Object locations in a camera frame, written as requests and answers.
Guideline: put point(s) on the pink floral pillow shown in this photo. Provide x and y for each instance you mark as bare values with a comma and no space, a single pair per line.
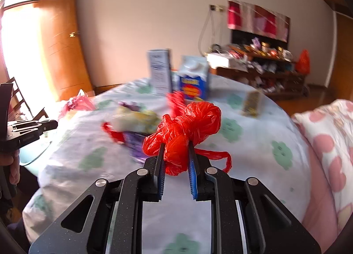
328,130

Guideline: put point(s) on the pink bed sheet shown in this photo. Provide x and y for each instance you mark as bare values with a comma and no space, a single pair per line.
320,217

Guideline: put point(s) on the purple foil wrapper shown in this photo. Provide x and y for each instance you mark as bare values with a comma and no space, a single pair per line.
135,140

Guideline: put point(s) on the dark wooden wardrobe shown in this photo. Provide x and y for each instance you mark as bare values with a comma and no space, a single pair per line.
339,82

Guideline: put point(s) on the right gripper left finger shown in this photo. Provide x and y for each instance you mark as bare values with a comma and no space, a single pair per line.
159,172

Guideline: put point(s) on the red plastic bag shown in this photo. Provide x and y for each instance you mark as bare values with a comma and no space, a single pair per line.
198,121

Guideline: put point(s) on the red and pink cloth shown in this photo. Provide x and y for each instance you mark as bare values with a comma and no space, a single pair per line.
257,20

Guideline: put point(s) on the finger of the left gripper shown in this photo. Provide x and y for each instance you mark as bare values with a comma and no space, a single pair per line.
44,126

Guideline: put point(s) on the white box on cabinet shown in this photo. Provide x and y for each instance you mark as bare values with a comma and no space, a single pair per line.
216,60

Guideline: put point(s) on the small red foil wrapper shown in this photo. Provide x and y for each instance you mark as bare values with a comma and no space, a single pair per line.
117,137

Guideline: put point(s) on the light green trash basin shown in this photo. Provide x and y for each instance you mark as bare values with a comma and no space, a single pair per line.
33,157

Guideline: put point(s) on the dark wooden tv cabinet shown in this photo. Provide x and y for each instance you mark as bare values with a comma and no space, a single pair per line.
274,75

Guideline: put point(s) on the white sheet with green clouds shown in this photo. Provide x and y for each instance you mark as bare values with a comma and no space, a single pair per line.
268,147

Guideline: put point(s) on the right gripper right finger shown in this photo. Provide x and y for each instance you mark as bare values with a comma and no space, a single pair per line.
192,170

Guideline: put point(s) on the person's left hand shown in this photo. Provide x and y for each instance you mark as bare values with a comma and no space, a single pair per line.
13,161

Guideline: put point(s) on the clear packet of seeds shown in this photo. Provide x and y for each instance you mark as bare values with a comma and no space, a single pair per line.
252,104

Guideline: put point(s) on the blue gable-top milk carton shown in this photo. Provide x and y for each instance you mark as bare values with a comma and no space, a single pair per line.
193,77

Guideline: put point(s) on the tall white milk carton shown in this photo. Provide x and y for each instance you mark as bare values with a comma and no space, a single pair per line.
160,67

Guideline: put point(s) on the dark wooden chair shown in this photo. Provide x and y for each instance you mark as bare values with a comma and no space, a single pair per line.
20,108

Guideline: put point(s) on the pale yellow plastic bag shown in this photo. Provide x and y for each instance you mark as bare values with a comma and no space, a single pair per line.
126,120

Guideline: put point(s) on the pink plastic bag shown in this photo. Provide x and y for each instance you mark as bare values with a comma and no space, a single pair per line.
80,102

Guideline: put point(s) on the wall power socket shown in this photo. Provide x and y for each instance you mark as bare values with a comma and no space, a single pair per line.
216,8

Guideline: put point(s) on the red foam fruit net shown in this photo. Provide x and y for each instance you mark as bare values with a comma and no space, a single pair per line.
176,103

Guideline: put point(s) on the orange wooden door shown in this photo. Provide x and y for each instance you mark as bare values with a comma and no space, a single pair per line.
63,57

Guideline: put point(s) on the red bag on cabinet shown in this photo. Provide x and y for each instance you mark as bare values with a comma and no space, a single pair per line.
302,66

